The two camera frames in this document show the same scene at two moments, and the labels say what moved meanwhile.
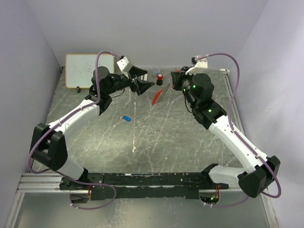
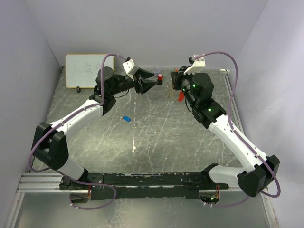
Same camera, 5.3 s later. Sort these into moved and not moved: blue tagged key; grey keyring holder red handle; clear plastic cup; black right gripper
Moved: grey keyring holder red handle
Not moved: blue tagged key; clear plastic cup; black right gripper
